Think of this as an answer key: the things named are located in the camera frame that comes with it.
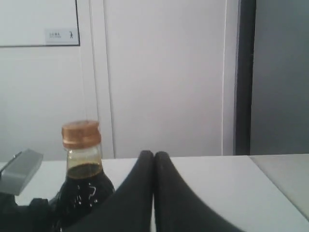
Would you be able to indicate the white wall sign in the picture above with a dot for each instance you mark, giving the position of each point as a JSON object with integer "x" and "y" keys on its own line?
{"x": 62, "y": 36}

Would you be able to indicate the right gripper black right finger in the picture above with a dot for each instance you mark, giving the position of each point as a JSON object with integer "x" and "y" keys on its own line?
{"x": 177, "y": 208}

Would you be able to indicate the grey camera on left gripper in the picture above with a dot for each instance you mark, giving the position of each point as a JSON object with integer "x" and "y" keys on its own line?
{"x": 17, "y": 172}

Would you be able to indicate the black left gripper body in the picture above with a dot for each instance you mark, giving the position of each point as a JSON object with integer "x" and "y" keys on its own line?
{"x": 38, "y": 216}

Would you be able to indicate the dark soy sauce bottle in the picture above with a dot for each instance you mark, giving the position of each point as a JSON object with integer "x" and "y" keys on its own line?
{"x": 86, "y": 185}

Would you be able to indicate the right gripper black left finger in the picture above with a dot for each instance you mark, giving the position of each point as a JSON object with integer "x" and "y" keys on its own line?
{"x": 129, "y": 209}

